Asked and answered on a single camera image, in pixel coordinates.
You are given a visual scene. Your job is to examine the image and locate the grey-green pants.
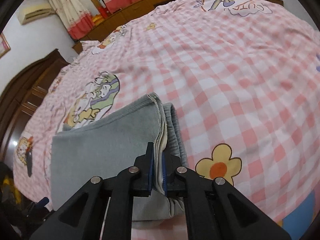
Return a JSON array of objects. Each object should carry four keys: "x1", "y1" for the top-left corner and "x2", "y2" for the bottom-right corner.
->
[{"x1": 50, "y1": 93, "x2": 188, "y2": 222}]

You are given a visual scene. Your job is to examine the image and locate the black smartphone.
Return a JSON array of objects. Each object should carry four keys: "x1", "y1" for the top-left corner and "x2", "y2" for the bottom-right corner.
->
[{"x1": 26, "y1": 151, "x2": 33, "y2": 177}]

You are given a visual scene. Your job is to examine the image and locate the dark wooden headboard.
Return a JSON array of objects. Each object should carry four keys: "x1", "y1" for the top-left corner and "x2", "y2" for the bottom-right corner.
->
[{"x1": 1, "y1": 49, "x2": 68, "y2": 161}]

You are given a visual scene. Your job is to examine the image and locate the pink checkered bed sheet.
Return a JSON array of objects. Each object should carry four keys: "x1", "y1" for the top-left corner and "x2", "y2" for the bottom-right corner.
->
[{"x1": 13, "y1": 0, "x2": 319, "y2": 239}]

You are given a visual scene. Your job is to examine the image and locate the framed wall picture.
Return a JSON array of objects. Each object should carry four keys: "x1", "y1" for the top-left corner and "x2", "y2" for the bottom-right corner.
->
[{"x1": 0, "y1": 33, "x2": 10, "y2": 57}]

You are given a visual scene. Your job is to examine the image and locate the white wall air conditioner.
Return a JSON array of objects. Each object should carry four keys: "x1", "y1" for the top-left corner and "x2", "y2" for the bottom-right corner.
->
[{"x1": 17, "y1": 2, "x2": 54, "y2": 25}]

